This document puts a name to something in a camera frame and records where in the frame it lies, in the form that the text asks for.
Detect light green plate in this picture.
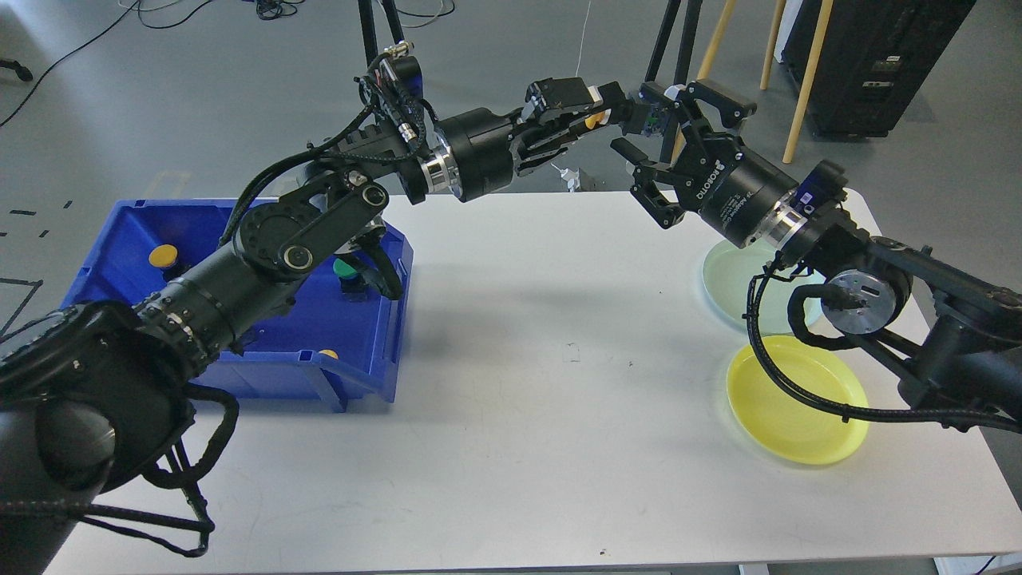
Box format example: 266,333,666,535
701,240,825,335

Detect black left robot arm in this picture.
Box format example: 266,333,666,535
2,42,635,574

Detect yellow push button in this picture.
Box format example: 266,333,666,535
149,244,188,283
584,110,608,131

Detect black floor cables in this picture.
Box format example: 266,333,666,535
0,0,456,129

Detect green push button right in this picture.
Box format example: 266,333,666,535
332,257,369,303

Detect wooden easel legs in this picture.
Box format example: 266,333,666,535
671,0,835,165

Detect black tripod left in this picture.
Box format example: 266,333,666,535
357,0,406,69

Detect blue plastic storage bin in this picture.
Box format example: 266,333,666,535
62,199,406,412

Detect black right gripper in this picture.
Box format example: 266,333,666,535
611,79,797,248

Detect yellow plate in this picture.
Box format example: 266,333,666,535
726,335,869,465

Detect white cable with plug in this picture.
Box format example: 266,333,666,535
559,0,596,192

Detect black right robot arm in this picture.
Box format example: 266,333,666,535
604,80,1021,433

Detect black tripod right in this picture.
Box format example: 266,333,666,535
644,0,703,85

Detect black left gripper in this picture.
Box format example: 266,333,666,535
435,77,628,201

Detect black tripod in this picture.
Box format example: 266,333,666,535
644,0,703,85
357,0,406,69

